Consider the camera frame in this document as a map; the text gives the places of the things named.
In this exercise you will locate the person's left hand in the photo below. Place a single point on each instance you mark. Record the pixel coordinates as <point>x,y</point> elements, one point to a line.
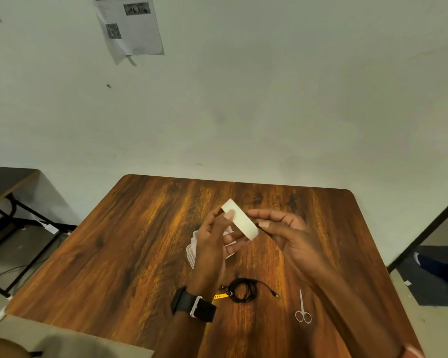
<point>207,257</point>

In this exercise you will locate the person's right hand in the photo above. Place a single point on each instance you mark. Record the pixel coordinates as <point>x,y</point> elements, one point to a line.
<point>298,244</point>

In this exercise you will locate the person's left thumb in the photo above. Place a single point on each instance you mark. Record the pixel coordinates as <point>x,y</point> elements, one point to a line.
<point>228,219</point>

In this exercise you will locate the person's right thumb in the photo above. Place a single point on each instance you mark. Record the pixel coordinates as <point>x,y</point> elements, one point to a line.
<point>270,226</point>

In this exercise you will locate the white tape roll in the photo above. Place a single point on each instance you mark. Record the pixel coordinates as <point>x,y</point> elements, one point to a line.
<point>242,221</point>

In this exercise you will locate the person's right forearm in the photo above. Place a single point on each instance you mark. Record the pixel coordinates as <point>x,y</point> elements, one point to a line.
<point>354,320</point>

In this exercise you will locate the person's left forearm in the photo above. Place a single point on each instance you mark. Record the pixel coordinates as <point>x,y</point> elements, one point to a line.
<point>183,337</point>

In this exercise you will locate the clear plastic box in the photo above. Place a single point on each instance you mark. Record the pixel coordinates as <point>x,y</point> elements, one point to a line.
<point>191,253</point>

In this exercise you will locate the black wristwatch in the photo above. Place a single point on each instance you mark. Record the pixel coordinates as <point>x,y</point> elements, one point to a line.
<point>192,304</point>

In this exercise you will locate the small silver scissors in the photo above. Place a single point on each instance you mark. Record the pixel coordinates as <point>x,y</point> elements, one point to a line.
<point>302,313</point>

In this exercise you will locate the white paper tag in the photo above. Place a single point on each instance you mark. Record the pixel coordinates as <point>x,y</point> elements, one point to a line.
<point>50,227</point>

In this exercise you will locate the printed paper sheet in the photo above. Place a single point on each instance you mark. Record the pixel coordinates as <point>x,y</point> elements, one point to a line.
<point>132,26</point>

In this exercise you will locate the dark side table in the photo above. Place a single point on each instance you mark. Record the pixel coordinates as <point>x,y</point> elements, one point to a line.
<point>7,182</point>

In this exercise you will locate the black door frame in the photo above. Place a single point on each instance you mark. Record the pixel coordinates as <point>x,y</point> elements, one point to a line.
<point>429,233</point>

